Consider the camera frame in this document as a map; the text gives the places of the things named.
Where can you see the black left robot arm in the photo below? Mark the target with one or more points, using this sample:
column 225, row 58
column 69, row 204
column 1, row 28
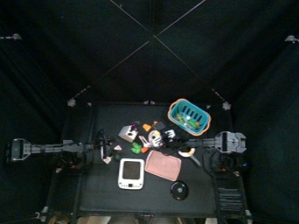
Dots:
column 50, row 148

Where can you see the small white toy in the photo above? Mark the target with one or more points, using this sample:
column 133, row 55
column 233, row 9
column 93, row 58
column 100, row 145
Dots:
column 169, row 134

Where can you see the white yellow toy ladle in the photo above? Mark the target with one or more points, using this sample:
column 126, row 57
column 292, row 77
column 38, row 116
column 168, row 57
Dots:
column 187, row 152

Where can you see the pink cutting board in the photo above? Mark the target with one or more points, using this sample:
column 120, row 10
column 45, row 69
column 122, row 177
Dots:
column 163, row 165

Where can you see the white shape sorter cube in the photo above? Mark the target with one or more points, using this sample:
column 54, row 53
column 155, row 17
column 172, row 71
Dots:
column 126, row 134

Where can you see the white red triangle toy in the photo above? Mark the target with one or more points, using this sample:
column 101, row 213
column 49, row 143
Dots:
column 106, row 159
column 117, row 148

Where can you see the white toy tablet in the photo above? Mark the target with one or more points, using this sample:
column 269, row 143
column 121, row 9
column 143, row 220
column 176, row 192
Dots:
column 131, row 173

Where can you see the small purple toy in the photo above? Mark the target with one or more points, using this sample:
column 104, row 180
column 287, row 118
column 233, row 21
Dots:
column 135, row 125

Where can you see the dark grey toy block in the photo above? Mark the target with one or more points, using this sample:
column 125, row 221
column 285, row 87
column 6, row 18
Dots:
column 160, row 125

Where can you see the grey metal frame bracket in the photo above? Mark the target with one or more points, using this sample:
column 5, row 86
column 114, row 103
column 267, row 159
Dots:
column 14, row 36
column 148, row 102
column 291, row 38
column 225, row 106

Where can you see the orange toy block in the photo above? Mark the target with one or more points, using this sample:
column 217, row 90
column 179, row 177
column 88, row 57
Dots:
column 147, row 127

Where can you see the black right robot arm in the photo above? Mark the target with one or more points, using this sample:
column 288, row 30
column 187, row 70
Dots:
column 223, row 142

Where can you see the green toy vegetable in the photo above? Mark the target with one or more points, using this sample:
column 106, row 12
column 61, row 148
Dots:
column 136, row 148
column 192, row 123

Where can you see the small orange toy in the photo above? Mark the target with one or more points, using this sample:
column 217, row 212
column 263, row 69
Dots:
column 144, row 150

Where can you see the teal basket with orange rim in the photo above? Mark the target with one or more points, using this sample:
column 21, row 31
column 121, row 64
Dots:
column 183, row 105

